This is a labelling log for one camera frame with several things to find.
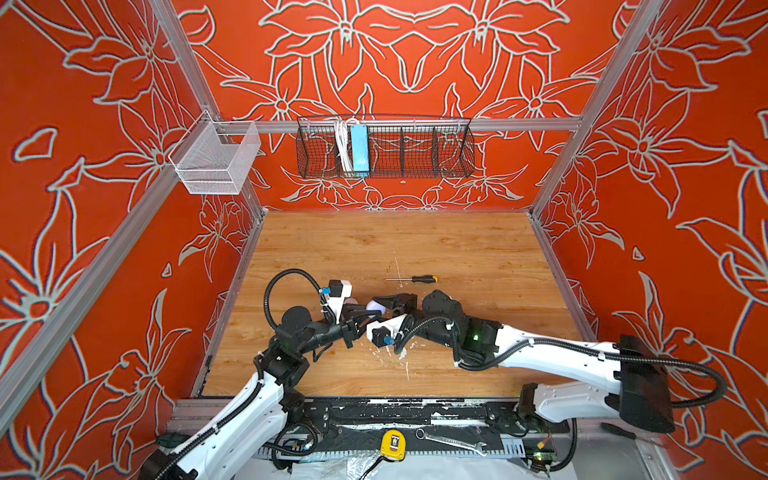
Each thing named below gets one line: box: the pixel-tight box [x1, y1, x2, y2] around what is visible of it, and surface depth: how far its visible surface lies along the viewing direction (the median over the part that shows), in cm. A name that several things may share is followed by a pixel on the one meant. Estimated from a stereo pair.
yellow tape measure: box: [380, 429, 407, 461], surface depth 70 cm
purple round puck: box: [366, 300, 386, 314], surface depth 68 cm
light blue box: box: [350, 124, 370, 172], surface depth 92 cm
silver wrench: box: [415, 428, 488, 457], surface depth 71 cm
